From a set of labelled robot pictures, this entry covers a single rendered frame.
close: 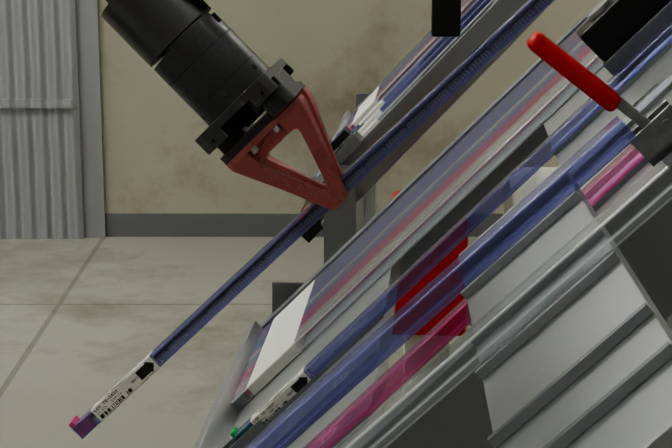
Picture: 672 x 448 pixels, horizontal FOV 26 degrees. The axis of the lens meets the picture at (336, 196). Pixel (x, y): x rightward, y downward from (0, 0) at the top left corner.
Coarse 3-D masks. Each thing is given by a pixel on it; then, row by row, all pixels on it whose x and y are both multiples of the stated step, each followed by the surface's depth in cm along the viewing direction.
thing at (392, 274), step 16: (384, 288) 121; (352, 304) 127; (368, 304) 121; (336, 320) 127; (352, 320) 121; (384, 320) 111; (320, 336) 127; (368, 336) 111; (304, 352) 127; (288, 368) 127; (384, 368) 101; (272, 384) 127; (368, 384) 98; (256, 400) 127; (352, 400) 98; (240, 416) 127; (272, 416) 114; (336, 416) 98; (256, 432) 114; (304, 432) 102
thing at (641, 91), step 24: (600, 72) 120; (648, 72) 105; (576, 96) 120; (624, 96) 105; (648, 96) 98; (552, 120) 120; (600, 120) 105; (624, 120) 98; (576, 144) 106; (648, 168) 85
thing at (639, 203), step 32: (640, 192) 55; (608, 224) 56; (640, 224) 56; (576, 256) 56; (544, 288) 56; (480, 320) 58; (512, 320) 57; (448, 352) 58; (480, 352) 57; (416, 384) 57; (448, 384) 57; (384, 416) 58; (416, 416) 58
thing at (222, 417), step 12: (252, 324) 150; (252, 336) 147; (240, 348) 143; (252, 348) 145; (240, 360) 140; (228, 372) 137; (240, 372) 137; (228, 384) 133; (216, 396) 131; (228, 396) 130; (216, 408) 126; (228, 408) 128; (216, 420) 124; (228, 420) 126; (204, 432) 121; (216, 432) 122; (228, 432) 124; (204, 444) 119; (216, 444) 121
